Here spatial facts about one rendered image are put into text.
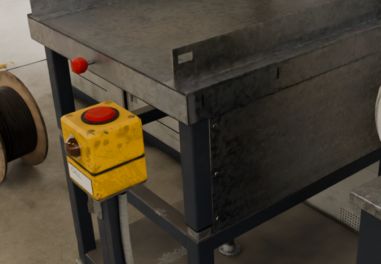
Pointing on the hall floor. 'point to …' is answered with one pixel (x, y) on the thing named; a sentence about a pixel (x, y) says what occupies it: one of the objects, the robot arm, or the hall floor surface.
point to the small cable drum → (20, 124)
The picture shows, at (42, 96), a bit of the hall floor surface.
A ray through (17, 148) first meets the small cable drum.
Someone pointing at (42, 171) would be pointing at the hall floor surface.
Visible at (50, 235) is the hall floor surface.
